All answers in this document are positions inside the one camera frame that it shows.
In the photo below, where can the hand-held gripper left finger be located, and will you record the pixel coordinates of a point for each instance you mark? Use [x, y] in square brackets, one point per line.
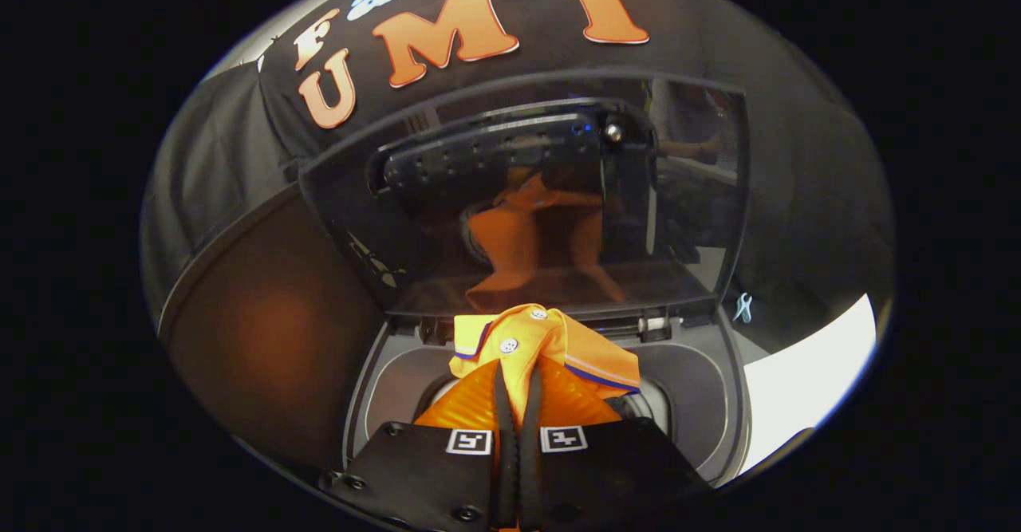
[431, 468]

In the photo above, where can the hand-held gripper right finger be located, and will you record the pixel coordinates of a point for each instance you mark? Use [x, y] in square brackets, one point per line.
[606, 468]

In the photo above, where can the small pale blue clip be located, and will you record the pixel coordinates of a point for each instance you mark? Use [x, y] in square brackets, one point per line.
[743, 309]

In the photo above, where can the orange polo shirt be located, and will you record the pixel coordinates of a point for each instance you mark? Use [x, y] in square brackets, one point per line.
[542, 340]

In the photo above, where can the white side table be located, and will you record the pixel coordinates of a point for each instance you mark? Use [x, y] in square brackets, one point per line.
[798, 388]

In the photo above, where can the glossy washing machine lid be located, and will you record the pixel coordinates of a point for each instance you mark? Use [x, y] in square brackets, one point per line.
[678, 221]

